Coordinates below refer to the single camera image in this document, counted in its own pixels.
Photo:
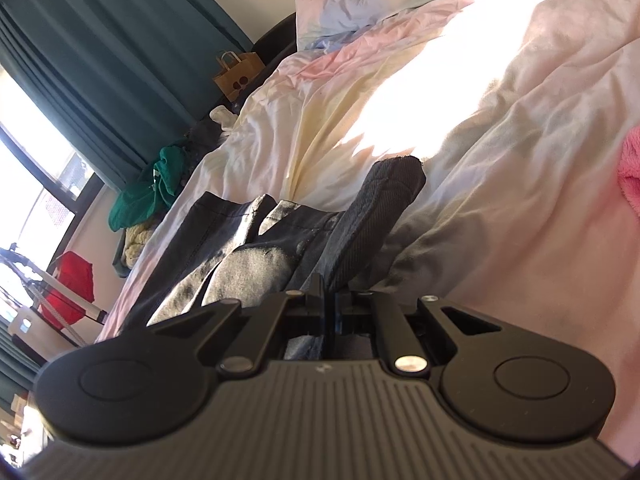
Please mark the black framed window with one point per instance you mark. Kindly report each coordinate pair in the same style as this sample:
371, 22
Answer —
30, 170

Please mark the black clothes pile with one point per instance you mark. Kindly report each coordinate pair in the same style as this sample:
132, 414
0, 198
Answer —
205, 137

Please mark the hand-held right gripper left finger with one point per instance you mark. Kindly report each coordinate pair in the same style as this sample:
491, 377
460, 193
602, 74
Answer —
315, 305

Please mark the black pants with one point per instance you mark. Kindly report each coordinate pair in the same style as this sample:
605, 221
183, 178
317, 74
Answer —
240, 270

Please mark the pastel pillow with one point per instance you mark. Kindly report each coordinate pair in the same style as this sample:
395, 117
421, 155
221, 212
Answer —
360, 10

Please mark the pink fluffy cloth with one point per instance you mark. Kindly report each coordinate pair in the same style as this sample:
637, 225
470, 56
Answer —
631, 170

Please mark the green garment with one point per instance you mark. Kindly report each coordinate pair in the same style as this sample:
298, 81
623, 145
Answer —
135, 205

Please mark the brown paper bag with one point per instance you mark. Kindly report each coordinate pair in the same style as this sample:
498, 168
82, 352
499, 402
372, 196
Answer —
240, 80

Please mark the garment steamer stand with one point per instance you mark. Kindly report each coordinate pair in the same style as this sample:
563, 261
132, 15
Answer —
75, 307

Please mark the white cloth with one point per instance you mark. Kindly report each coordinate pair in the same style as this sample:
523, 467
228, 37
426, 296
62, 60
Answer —
222, 117

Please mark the white panel with black frame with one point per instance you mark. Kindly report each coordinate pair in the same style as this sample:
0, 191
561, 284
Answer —
27, 325

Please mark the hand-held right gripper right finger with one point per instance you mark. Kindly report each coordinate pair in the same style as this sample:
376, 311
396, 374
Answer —
385, 325

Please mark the teal curtain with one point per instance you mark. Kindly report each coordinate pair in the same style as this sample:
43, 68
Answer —
100, 60
15, 365

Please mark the pale yellow knit garment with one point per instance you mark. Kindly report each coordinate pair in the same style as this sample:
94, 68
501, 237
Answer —
137, 245

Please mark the red cloth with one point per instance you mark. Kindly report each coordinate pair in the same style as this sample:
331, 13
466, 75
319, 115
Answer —
70, 285

